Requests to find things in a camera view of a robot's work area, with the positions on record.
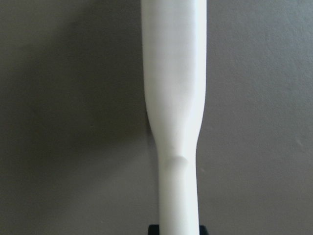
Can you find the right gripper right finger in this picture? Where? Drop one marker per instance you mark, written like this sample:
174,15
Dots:
203,230

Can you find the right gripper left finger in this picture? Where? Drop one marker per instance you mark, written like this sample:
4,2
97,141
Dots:
153,229

